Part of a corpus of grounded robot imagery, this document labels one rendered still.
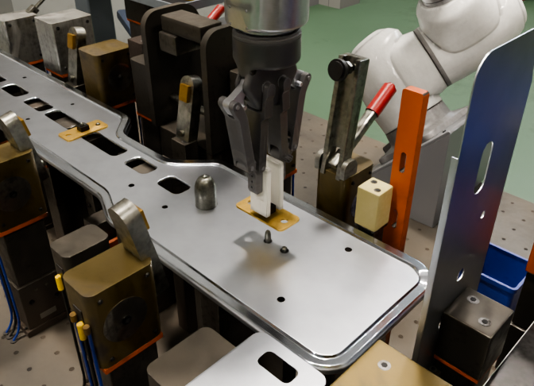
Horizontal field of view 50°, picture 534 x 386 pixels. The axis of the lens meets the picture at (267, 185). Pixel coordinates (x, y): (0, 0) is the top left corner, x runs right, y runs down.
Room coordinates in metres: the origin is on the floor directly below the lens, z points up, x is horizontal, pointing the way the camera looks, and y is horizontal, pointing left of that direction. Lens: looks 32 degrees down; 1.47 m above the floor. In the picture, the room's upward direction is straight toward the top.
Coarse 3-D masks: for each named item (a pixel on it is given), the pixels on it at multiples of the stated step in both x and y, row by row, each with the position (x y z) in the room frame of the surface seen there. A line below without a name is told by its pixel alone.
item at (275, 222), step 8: (248, 200) 0.63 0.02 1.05; (240, 208) 0.62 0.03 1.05; (248, 208) 0.62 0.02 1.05; (272, 208) 0.60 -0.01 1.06; (256, 216) 0.60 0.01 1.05; (272, 216) 0.60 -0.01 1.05; (280, 216) 0.60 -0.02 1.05; (288, 216) 0.60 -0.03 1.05; (296, 216) 0.60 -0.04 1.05; (272, 224) 0.58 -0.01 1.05; (280, 224) 0.58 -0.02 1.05; (288, 224) 0.58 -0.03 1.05
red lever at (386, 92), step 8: (384, 88) 0.79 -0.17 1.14; (392, 88) 0.79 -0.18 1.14; (376, 96) 0.78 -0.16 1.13; (384, 96) 0.78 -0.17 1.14; (392, 96) 0.79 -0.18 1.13; (376, 104) 0.77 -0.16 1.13; (384, 104) 0.77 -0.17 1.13; (368, 112) 0.76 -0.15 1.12; (376, 112) 0.76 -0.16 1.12; (360, 120) 0.76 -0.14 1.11; (368, 120) 0.75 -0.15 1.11; (360, 128) 0.74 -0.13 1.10; (368, 128) 0.75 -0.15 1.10; (360, 136) 0.74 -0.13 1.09; (336, 152) 0.72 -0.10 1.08; (328, 160) 0.72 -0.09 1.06; (336, 160) 0.71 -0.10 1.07; (336, 168) 0.70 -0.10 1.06
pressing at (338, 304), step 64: (0, 64) 1.27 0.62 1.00; (0, 128) 0.97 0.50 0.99; (64, 128) 0.95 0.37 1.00; (128, 128) 0.95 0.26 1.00; (128, 192) 0.73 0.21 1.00; (192, 192) 0.73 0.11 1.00; (192, 256) 0.58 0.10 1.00; (256, 256) 0.58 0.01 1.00; (320, 256) 0.58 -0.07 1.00; (384, 256) 0.58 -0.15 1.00; (256, 320) 0.47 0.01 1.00; (320, 320) 0.47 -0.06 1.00; (384, 320) 0.47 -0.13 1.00
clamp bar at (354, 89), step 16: (336, 64) 0.70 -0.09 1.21; (352, 64) 0.72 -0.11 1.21; (368, 64) 0.72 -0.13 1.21; (336, 80) 0.70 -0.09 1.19; (352, 80) 0.72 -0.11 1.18; (336, 96) 0.72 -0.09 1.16; (352, 96) 0.71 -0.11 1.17; (336, 112) 0.72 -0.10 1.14; (352, 112) 0.70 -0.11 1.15; (336, 128) 0.72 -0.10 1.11; (352, 128) 0.71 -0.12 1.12; (336, 144) 0.72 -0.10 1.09; (352, 144) 0.71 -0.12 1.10; (336, 176) 0.69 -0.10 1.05
